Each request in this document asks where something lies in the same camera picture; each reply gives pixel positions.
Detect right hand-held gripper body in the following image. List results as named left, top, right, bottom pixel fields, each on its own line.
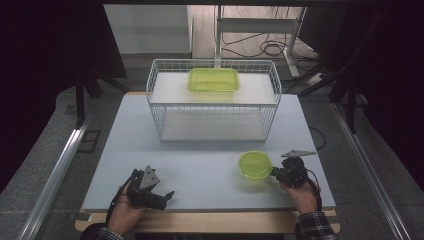
left=279, top=149, right=317, bottom=188

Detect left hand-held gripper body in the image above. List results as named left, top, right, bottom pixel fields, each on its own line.
left=126, top=165, right=168, bottom=212

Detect round green plastic container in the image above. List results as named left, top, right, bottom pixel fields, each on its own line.
left=237, top=150, right=274, bottom=182

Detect white wire rack shelf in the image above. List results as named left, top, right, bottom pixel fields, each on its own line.
left=145, top=58, right=283, bottom=144

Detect rectangular green plastic container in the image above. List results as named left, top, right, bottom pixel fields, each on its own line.
left=186, top=67, right=241, bottom=94

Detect person's right hand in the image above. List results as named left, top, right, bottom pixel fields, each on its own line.
left=279, top=179, right=320, bottom=215

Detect person's left hand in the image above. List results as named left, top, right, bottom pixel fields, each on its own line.
left=107, top=185, right=148, bottom=236

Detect black stand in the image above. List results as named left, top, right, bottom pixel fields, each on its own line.
left=296, top=13, right=384, bottom=134
left=74, top=66, right=132, bottom=129

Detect white power strip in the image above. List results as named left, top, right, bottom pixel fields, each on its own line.
left=305, top=73, right=327, bottom=86

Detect white cabinet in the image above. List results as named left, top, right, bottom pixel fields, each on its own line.
left=103, top=4, right=194, bottom=60

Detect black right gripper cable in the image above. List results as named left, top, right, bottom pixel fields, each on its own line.
left=304, top=168, right=324, bottom=212

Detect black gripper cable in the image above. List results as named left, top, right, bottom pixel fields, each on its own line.
left=105, top=173, right=138, bottom=228
left=304, top=168, right=324, bottom=212

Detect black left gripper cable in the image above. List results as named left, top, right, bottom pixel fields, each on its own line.
left=105, top=173, right=138, bottom=228

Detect thin black floor cable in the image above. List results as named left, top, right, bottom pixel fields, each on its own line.
left=308, top=125, right=327, bottom=151

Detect aluminium rail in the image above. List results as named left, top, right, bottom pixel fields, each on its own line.
left=16, top=119, right=91, bottom=240
left=331, top=101, right=413, bottom=240

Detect black cables on floor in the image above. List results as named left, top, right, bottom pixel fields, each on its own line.
left=221, top=32, right=321, bottom=64

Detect white desk frame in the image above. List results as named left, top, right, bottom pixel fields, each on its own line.
left=214, top=4, right=308, bottom=78

